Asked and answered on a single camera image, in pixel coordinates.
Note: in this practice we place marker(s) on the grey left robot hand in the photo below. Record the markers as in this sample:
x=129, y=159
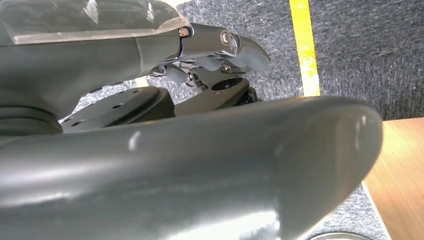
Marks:
x=165, y=185

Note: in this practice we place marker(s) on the black plate with small holes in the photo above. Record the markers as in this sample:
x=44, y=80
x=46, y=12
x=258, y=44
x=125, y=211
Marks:
x=132, y=106

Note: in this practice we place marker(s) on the yellow floor tape strip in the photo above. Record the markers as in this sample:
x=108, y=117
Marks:
x=306, y=49

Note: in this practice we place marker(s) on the wooden board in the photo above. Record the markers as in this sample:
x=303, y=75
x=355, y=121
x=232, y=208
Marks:
x=400, y=179

